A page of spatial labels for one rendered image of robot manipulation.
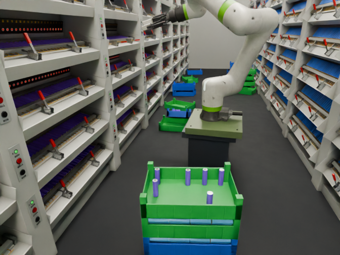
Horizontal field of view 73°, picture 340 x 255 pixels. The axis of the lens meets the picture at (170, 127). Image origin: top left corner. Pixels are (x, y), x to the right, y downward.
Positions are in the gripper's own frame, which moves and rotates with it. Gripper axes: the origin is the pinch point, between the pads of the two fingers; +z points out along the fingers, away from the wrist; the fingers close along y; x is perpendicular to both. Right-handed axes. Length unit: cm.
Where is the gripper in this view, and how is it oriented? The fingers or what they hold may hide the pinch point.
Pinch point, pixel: (146, 25)
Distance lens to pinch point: 167.6
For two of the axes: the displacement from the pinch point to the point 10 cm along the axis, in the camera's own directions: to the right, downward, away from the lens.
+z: -9.5, 1.8, 2.7
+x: 3.2, 6.0, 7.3
